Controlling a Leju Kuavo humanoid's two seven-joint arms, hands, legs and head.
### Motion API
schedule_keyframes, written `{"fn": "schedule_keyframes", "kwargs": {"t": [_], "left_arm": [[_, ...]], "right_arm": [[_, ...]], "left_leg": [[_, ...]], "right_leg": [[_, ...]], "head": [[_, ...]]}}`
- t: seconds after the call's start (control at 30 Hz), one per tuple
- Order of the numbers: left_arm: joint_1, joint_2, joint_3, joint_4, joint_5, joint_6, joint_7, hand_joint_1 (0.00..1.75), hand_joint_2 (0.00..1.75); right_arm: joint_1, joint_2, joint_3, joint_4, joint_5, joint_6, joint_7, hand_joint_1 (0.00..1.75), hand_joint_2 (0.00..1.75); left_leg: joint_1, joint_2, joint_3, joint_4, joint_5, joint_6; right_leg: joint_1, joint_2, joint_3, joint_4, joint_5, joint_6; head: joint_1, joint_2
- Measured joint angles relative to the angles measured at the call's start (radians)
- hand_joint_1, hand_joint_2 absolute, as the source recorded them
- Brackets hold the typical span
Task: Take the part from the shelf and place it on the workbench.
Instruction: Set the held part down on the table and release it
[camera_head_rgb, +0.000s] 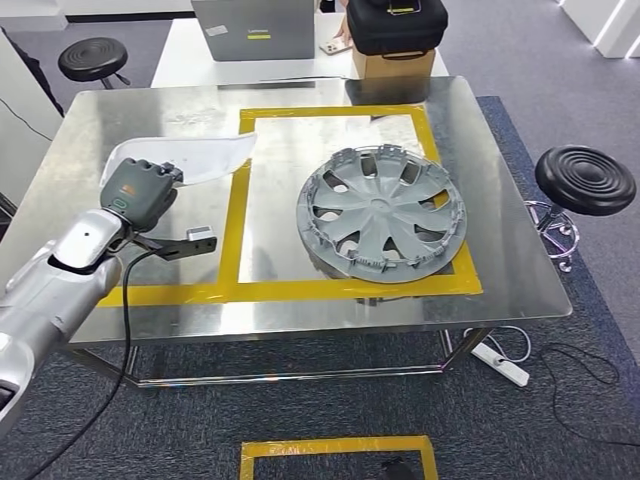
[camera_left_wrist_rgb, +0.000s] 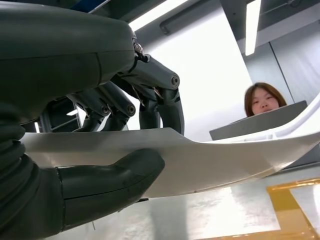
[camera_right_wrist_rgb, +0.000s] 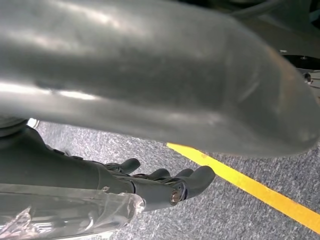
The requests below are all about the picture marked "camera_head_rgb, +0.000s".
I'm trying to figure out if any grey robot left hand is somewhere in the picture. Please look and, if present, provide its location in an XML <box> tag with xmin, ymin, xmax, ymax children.
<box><xmin>100</xmin><ymin>157</ymin><xmax>184</xmax><ymax>233</ymax></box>

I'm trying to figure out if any white plastic car part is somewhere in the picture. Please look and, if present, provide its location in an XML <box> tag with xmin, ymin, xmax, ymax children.
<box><xmin>100</xmin><ymin>132</ymin><xmax>258</xmax><ymax>189</ymax></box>

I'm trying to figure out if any stainless steel workbench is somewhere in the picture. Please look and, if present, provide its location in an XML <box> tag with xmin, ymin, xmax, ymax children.
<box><xmin>0</xmin><ymin>74</ymin><xmax>574</xmax><ymax>390</ymax></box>

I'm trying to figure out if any black round stool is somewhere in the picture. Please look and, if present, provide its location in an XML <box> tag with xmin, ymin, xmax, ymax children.
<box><xmin>57</xmin><ymin>36</ymin><xmax>132</xmax><ymax>91</ymax></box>
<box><xmin>525</xmin><ymin>145</ymin><xmax>637</xmax><ymax>274</ymax></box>

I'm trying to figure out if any grey laptop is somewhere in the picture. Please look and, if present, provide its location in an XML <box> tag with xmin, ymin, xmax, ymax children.
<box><xmin>190</xmin><ymin>0</ymin><xmax>316</xmax><ymax>62</ymax></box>

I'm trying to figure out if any smartphone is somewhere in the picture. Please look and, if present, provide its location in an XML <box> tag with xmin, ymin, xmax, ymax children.
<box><xmin>319</xmin><ymin>36</ymin><xmax>353</xmax><ymax>57</ymax></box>

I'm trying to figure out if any person's hand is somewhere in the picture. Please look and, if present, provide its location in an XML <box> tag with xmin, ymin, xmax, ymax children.
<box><xmin>334</xmin><ymin>11</ymin><xmax>354</xmax><ymax>48</ymax></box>

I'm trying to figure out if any grey plastic hubcap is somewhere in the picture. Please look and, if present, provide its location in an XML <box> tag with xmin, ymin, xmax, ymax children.
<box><xmin>296</xmin><ymin>143</ymin><xmax>468</xmax><ymax>285</ymax></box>

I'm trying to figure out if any black carry case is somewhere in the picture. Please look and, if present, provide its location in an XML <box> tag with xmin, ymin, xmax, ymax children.
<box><xmin>346</xmin><ymin>0</ymin><xmax>450</xmax><ymax>58</ymax></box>

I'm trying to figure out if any white power strip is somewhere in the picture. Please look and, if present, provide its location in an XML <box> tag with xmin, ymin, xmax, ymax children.
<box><xmin>470</xmin><ymin>342</ymin><xmax>530</xmax><ymax>388</ymax></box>

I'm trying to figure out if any white partition with light strips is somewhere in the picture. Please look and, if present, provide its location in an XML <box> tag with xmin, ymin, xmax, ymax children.
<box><xmin>557</xmin><ymin>0</ymin><xmax>640</xmax><ymax>60</ymax></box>

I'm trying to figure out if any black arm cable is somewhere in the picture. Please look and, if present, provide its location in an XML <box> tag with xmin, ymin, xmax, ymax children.
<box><xmin>25</xmin><ymin>248</ymin><xmax>161</xmax><ymax>480</ymax></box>

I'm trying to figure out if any steel frame table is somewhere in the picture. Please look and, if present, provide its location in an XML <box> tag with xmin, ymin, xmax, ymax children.
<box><xmin>0</xmin><ymin>29</ymin><xmax>65</xmax><ymax>223</ymax></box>

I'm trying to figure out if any thin black wire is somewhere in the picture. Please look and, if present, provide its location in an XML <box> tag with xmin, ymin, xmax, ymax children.
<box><xmin>0</xmin><ymin>97</ymin><xmax>54</xmax><ymax>144</ymax></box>

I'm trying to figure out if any long white cable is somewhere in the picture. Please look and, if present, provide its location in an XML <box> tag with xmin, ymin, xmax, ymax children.
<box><xmin>462</xmin><ymin>324</ymin><xmax>532</xmax><ymax>366</ymax></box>

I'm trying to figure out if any black floor cable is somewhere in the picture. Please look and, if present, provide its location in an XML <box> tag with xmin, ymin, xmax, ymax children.
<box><xmin>540</xmin><ymin>343</ymin><xmax>640</xmax><ymax>450</ymax></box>

